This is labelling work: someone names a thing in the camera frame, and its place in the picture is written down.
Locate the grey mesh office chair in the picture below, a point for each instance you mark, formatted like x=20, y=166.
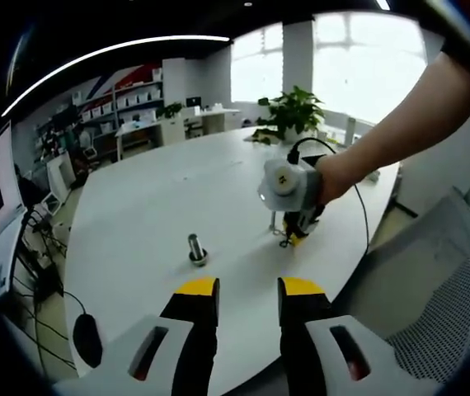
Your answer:
x=424, y=280

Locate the large green potted plant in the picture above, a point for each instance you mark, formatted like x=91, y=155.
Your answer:
x=297, y=109

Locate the person's right hand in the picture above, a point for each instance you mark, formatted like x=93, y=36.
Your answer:
x=340, y=177

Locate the white side table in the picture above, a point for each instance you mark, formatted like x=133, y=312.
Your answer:
x=136, y=128

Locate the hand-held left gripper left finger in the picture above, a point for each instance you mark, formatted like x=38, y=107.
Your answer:
x=169, y=342

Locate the white standing desk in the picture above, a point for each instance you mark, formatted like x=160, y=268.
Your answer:
x=6, y=255

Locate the white upright cylinder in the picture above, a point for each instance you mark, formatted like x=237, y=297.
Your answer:
x=350, y=131

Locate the large metal threaded stud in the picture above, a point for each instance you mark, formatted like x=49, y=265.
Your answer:
x=195, y=245

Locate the large bright window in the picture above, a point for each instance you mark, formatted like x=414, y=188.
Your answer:
x=363, y=62

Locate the small green potted plant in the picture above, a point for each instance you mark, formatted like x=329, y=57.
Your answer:
x=171, y=110

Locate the long curved ceiling light strip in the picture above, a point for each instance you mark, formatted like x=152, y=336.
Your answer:
x=107, y=48

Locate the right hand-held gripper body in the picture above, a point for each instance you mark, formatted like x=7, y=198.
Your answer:
x=288, y=185

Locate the small black monitor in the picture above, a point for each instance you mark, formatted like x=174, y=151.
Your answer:
x=194, y=102

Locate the shelving rack with white bins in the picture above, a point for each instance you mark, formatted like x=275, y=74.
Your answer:
x=132, y=101

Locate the black oval floor base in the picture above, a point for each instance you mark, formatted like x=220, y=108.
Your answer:
x=87, y=340

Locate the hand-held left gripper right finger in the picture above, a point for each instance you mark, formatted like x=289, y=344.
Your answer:
x=321, y=346

